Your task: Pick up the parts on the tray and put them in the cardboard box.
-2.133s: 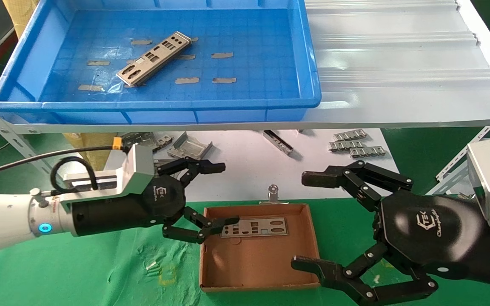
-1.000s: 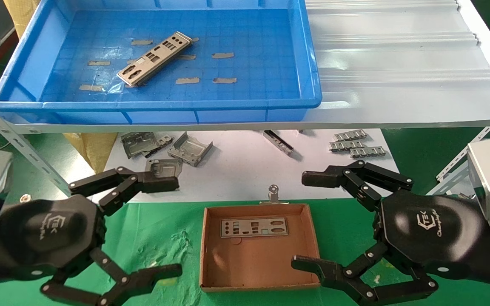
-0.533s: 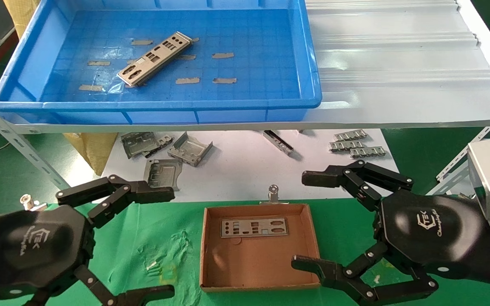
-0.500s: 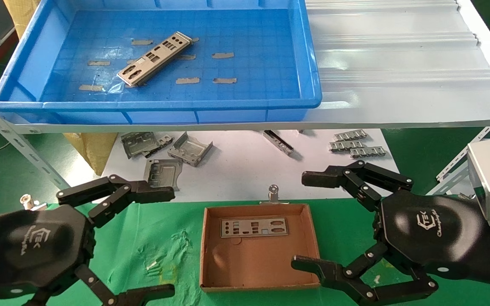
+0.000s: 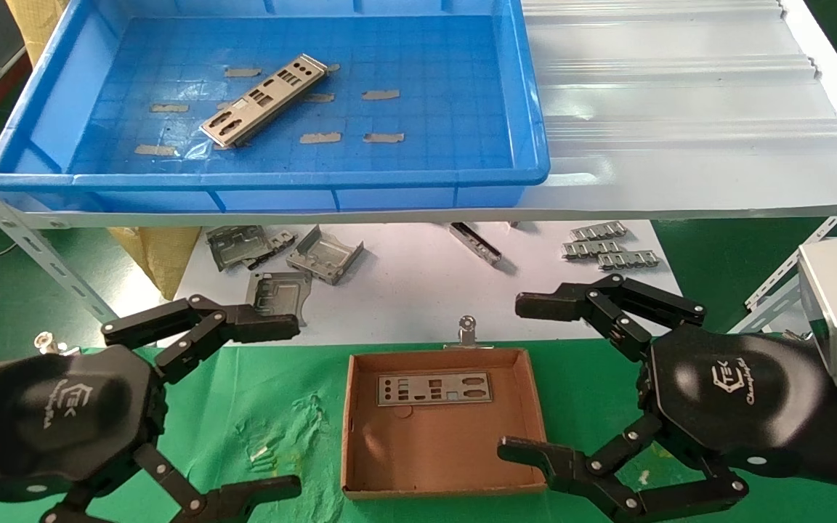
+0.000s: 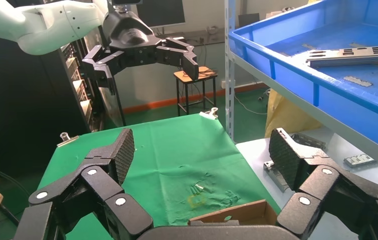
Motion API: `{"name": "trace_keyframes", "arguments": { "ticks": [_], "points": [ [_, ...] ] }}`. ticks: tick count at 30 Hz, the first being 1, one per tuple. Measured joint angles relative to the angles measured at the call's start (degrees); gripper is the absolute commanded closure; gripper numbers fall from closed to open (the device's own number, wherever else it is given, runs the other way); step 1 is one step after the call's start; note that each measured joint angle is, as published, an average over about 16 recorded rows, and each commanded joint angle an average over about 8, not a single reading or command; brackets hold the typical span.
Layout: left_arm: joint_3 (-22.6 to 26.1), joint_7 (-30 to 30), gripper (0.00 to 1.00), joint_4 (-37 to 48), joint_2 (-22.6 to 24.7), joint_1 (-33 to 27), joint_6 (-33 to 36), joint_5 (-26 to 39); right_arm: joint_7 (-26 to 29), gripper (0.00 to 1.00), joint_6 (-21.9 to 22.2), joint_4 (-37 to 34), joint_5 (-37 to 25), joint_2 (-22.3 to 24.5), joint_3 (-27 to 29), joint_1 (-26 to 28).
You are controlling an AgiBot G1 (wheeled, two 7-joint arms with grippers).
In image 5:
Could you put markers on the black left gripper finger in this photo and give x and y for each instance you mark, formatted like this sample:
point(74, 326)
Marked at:
point(259, 327)

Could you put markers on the grey box-shaped metal bracket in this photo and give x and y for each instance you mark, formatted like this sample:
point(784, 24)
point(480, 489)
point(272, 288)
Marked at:
point(324, 258)

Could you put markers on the grey tape strip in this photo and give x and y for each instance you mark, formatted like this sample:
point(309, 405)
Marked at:
point(169, 107)
point(320, 137)
point(383, 137)
point(380, 94)
point(320, 97)
point(243, 72)
point(155, 149)

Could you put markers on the perforated steel shelf upright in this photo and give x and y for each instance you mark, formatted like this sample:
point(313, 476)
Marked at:
point(55, 269)

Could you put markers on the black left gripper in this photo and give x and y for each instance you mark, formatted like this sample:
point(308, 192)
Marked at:
point(48, 418)

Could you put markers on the blue plastic tray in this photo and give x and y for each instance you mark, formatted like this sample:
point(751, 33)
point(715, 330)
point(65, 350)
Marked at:
point(426, 73)

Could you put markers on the white corrugated shelf board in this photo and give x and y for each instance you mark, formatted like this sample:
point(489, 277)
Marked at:
point(680, 109)

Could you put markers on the shallow cardboard box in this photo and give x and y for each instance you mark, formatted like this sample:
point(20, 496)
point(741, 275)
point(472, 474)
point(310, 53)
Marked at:
point(433, 450)

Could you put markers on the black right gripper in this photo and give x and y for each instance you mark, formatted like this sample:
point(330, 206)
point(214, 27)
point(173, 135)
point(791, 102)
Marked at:
point(738, 399)

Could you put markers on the perforated steel shelf brace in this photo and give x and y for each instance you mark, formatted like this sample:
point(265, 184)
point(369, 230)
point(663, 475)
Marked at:
point(774, 287)

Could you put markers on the clear plastic film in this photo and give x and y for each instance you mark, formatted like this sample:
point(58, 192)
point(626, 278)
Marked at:
point(193, 149)

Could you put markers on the silver binder clip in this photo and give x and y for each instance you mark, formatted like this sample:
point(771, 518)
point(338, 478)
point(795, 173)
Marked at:
point(44, 341)
point(467, 335)

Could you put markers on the green cloth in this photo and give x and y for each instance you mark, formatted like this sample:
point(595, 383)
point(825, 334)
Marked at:
point(244, 407)

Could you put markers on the narrow dark metal bar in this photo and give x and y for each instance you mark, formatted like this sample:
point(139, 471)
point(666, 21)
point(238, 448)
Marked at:
point(476, 245)

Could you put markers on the flat grey stamped metal bracket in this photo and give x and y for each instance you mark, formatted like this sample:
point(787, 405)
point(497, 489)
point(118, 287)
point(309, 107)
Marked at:
point(277, 287)

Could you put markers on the small grey comb metal piece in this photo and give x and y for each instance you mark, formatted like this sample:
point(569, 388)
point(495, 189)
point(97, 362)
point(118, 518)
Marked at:
point(282, 240)

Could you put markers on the small slotted metal shield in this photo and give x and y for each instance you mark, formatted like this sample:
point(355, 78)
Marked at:
point(599, 232)
point(629, 260)
point(593, 250)

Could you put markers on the silver metal IO shield plate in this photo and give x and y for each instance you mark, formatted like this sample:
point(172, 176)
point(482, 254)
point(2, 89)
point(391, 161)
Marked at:
point(433, 388)
point(266, 98)

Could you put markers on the large grey folded metal bracket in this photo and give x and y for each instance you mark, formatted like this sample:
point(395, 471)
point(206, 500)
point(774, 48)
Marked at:
point(237, 247)

